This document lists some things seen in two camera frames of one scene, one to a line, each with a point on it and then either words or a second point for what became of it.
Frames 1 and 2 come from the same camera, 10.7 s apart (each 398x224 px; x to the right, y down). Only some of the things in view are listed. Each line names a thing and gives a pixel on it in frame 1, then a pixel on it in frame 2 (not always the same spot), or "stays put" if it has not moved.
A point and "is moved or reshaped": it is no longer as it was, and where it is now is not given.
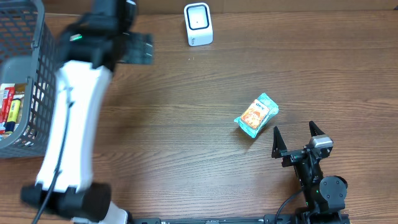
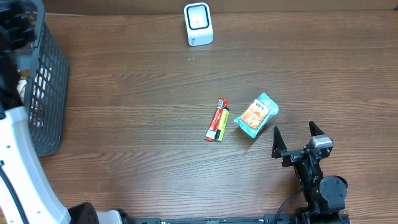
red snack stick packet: [7, 95] is moved or reshaped
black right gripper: [279, 150] stays put
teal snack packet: [261, 111] stays put
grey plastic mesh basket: [29, 54] stays put
